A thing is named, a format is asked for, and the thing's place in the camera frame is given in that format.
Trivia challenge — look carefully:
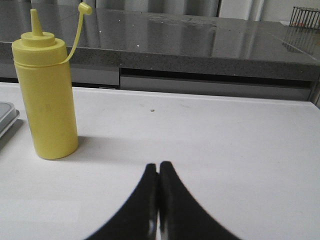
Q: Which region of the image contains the grey digital kitchen scale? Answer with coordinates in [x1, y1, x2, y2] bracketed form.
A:
[0, 101, 20, 137]

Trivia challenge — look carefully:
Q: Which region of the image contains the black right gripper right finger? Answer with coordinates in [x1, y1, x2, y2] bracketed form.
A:
[158, 161, 238, 240]

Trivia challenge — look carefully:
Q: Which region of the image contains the yellow squeeze bottle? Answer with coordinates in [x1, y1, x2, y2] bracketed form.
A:
[12, 2, 93, 160]

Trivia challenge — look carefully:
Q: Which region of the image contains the grey curtain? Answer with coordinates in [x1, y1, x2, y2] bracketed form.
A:
[0, 0, 320, 22]

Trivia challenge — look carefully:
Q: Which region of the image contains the metal wire rack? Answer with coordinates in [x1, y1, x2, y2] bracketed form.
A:
[289, 6, 320, 30]

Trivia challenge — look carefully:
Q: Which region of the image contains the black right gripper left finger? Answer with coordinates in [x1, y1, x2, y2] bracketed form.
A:
[87, 163, 159, 240]

